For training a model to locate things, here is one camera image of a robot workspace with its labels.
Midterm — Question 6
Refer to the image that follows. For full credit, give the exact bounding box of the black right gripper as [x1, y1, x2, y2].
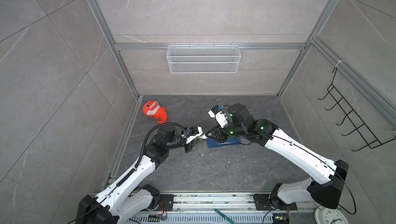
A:
[205, 121, 247, 143]

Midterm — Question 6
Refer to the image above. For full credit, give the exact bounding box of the blue envelope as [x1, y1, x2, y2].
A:
[206, 135, 242, 149]

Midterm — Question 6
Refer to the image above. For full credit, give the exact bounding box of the white glue stick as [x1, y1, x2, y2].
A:
[198, 134, 208, 140]

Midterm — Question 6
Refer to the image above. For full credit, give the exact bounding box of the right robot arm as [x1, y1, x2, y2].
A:
[204, 103, 349, 209]

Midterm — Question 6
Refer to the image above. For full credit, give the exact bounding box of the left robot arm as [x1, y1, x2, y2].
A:
[71, 122, 204, 224]

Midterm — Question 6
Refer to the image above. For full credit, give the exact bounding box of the red plush toy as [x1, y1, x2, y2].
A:
[142, 100, 168, 124]

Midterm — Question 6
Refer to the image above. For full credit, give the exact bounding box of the white analog clock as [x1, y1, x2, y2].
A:
[314, 207, 349, 224]

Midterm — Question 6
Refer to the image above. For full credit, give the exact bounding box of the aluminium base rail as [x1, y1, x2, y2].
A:
[126, 192, 318, 224]

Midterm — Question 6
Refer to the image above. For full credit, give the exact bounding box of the white wire basket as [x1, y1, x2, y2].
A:
[167, 45, 241, 74]

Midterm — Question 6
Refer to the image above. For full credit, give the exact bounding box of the black wire hook rack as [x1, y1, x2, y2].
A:
[318, 68, 396, 152]

